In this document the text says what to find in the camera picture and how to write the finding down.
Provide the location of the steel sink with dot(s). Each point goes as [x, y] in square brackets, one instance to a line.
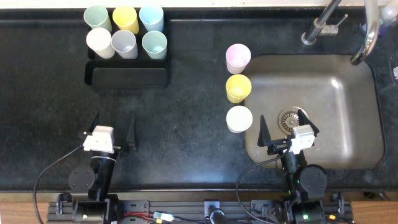
[335, 109]

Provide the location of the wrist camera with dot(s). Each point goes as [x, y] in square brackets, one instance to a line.
[302, 138]
[99, 140]

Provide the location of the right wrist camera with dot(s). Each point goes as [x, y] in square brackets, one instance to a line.
[302, 138]

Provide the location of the steel tap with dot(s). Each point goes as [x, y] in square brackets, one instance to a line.
[371, 34]

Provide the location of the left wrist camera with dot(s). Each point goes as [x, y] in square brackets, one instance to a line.
[99, 140]

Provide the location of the yellow cup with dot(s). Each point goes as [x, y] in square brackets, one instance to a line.
[238, 87]
[125, 17]

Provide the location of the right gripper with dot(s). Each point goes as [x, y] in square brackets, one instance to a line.
[278, 146]

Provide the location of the pink cup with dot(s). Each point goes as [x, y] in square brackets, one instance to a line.
[237, 56]

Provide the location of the grey cup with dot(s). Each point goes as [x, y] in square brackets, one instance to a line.
[124, 43]

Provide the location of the blue cup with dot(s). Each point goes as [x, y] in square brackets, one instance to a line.
[151, 16]

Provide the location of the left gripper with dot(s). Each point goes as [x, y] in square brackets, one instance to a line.
[121, 148]

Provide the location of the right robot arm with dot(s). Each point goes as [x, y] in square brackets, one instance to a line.
[312, 180]

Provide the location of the white cup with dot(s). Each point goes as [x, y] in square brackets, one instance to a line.
[238, 119]
[99, 40]

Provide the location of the mounting rail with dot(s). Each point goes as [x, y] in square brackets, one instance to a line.
[186, 208]

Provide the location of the black tray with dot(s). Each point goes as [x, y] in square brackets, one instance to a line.
[129, 77]

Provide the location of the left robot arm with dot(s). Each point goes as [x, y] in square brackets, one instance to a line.
[101, 174]

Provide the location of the green cup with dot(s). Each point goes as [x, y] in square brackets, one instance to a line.
[97, 17]
[154, 43]

